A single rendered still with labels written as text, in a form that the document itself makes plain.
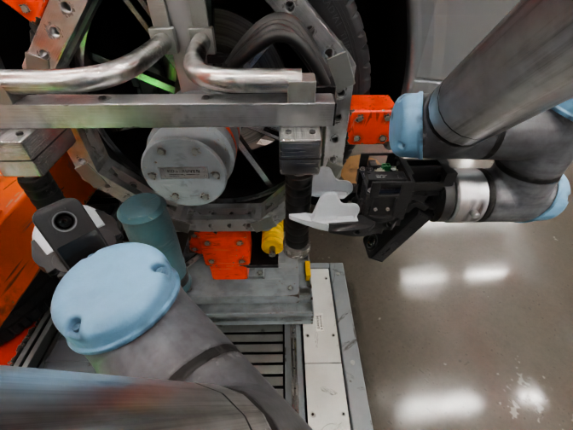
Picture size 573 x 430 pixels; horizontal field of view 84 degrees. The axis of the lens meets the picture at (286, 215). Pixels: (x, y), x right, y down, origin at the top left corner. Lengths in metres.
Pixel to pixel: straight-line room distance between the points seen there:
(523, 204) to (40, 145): 0.61
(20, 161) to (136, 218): 0.21
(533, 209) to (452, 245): 1.21
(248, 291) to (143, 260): 0.88
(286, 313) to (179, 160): 0.75
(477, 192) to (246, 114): 0.30
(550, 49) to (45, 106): 0.46
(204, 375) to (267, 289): 0.90
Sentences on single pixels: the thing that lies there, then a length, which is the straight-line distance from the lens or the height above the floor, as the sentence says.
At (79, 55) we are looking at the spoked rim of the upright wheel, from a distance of 0.75.
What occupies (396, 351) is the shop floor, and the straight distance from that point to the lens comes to 1.30.
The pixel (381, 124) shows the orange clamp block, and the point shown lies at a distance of 0.63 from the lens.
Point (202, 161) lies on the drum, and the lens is 0.49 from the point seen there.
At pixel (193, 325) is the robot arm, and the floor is 0.94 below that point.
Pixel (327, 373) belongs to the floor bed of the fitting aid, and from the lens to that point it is 1.13.
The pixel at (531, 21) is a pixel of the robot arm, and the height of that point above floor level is 1.09.
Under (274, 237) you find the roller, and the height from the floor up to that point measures 0.54.
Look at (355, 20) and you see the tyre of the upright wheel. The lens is 0.65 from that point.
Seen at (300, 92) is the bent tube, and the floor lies 0.99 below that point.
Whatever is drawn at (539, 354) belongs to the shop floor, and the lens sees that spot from 1.53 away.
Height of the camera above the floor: 1.13
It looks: 42 degrees down
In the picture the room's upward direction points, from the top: straight up
